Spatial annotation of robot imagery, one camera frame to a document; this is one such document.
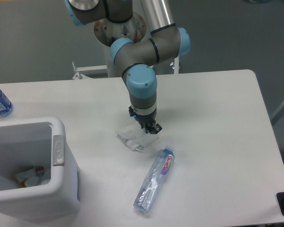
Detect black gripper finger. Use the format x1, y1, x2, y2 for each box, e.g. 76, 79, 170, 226
144, 122, 162, 134

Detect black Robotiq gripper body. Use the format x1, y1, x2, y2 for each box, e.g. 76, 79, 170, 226
129, 106, 157, 129

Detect white paper wrapper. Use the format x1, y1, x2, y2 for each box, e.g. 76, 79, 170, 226
116, 125, 159, 153

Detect clear plastic water bottle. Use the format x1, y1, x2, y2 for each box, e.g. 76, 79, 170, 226
133, 146, 175, 214

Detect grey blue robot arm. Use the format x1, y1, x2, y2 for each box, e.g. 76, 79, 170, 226
65, 0, 191, 134

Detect trash pieces inside can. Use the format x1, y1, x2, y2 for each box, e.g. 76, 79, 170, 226
15, 166, 51, 188

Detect white plastic trash can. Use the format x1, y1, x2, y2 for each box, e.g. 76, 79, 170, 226
0, 117, 80, 220

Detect white pedestal base frame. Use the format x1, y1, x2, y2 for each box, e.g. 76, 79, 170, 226
71, 57, 181, 80

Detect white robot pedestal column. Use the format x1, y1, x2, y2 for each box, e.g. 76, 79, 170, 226
94, 12, 147, 78

